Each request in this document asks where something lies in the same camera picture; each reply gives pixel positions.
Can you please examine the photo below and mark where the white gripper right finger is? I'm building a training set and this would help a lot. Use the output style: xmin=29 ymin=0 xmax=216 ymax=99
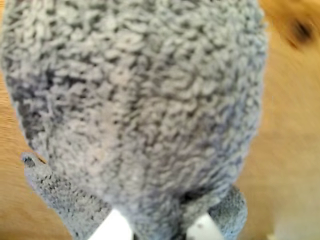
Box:
xmin=186 ymin=213 xmax=224 ymax=240

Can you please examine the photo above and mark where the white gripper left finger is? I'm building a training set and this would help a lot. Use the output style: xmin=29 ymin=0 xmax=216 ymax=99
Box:
xmin=91 ymin=208 xmax=134 ymax=240

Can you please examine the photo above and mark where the grey microfibre cloth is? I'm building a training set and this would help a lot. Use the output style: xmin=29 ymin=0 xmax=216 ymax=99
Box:
xmin=0 ymin=0 xmax=270 ymax=240

